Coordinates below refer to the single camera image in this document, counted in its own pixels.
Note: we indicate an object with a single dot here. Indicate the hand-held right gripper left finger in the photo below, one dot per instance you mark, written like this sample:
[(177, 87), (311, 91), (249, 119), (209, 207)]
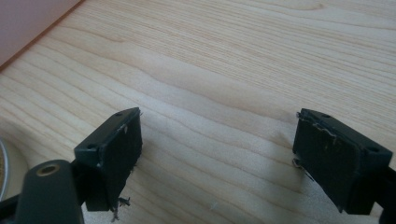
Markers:
[(109, 161)]

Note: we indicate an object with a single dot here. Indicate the round metal-rimmed dish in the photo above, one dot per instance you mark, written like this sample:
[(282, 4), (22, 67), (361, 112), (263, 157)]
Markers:
[(3, 169)]

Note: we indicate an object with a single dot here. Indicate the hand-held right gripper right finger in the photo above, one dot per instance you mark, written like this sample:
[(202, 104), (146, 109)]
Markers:
[(336, 155)]

